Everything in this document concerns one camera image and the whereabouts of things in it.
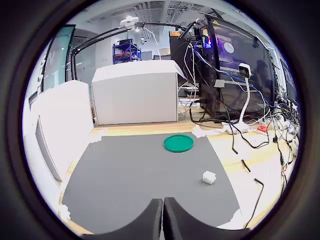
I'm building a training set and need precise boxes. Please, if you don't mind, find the small white plastic terminal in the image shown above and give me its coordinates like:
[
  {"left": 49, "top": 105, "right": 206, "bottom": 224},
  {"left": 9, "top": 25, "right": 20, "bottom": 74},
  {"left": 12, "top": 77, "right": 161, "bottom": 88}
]
[{"left": 201, "top": 170, "right": 218, "bottom": 186}]

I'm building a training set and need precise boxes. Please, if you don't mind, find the round green lid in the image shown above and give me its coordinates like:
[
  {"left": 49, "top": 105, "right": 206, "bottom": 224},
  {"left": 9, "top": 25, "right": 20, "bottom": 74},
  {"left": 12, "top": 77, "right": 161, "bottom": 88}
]
[{"left": 163, "top": 134, "right": 195, "bottom": 154}]

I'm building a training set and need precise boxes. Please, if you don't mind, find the dark grey mat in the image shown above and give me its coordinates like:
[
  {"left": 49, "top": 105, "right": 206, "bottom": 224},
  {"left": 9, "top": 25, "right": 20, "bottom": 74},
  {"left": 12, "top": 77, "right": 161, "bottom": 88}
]
[{"left": 61, "top": 131, "right": 243, "bottom": 235}]

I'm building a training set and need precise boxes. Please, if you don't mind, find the white tape piece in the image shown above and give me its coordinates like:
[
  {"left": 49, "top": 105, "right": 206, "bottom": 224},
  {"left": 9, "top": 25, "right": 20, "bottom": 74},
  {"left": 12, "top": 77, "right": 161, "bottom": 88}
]
[
  {"left": 58, "top": 203, "right": 73, "bottom": 223},
  {"left": 191, "top": 124, "right": 224, "bottom": 139},
  {"left": 89, "top": 127, "right": 109, "bottom": 144}
]

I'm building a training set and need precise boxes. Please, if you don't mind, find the white power strip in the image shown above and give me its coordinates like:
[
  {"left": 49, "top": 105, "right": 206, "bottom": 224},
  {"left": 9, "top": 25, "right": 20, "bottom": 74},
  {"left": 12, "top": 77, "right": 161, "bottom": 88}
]
[{"left": 221, "top": 119, "right": 253, "bottom": 135}]

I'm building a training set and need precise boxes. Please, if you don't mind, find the white cardboard box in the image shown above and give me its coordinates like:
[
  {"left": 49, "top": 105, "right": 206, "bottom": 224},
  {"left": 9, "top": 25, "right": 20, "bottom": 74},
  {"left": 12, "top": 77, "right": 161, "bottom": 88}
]
[
  {"left": 90, "top": 59, "right": 185, "bottom": 126},
  {"left": 29, "top": 79, "right": 96, "bottom": 161},
  {"left": 22, "top": 99, "right": 65, "bottom": 195}
]

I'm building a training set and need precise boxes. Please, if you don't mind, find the black computer tower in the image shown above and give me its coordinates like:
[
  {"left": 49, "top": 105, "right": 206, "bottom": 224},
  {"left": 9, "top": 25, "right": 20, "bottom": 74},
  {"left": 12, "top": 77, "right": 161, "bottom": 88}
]
[{"left": 193, "top": 13, "right": 278, "bottom": 120}]

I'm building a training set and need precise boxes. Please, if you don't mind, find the white gooseneck webcam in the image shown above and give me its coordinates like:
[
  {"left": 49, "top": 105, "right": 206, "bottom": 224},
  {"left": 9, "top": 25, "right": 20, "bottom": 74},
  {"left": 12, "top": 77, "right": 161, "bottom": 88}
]
[{"left": 234, "top": 62, "right": 253, "bottom": 131}]

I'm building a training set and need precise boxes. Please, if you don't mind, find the black computer monitor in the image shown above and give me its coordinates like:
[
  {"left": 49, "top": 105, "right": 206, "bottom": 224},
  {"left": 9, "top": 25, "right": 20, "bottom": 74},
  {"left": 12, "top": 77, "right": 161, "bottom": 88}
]
[{"left": 169, "top": 31, "right": 201, "bottom": 87}]

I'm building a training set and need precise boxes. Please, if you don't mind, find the blue metal shelf rack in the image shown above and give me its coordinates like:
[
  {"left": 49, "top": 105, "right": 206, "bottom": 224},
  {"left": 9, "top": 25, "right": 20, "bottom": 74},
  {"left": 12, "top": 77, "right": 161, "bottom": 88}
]
[{"left": 112, "top": 39, "right": 142, "bottom": 66}]

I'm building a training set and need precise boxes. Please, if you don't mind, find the black camera cable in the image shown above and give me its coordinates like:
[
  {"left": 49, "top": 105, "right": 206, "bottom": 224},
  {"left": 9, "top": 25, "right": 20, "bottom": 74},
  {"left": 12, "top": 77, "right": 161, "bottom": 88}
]
[{"left": 245, "top": 177, "right": 265, "bottom": 230}]

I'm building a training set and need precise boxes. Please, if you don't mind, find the short black cable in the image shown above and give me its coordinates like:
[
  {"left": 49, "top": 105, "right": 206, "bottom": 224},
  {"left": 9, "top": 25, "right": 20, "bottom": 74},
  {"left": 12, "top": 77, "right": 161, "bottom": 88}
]
[{"left": 240, "top": 159, "right": 252, "bottom": 173}]

